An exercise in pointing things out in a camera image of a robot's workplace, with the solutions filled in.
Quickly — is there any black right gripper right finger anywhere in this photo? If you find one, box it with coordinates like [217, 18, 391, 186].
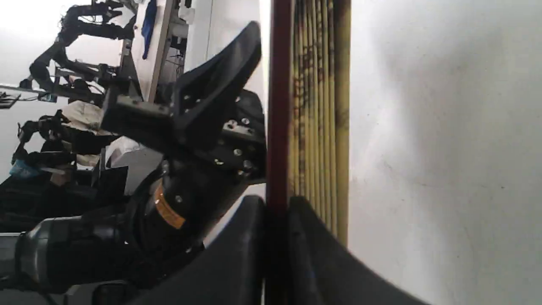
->
[288, 196, 422, 305]

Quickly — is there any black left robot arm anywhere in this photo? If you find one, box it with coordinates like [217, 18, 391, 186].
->
[1, 21, 266, 294]

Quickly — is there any cream paper folding fan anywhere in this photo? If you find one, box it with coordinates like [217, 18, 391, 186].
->
[267, 0, 352, 245]

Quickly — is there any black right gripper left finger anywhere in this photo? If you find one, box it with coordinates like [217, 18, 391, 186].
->
[132, 195, 265, 305]

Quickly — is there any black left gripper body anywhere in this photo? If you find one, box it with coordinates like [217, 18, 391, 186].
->
[101, 89, 267, 185]

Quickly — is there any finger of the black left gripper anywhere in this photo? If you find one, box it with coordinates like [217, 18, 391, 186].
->
[171, 21, 261, 147]

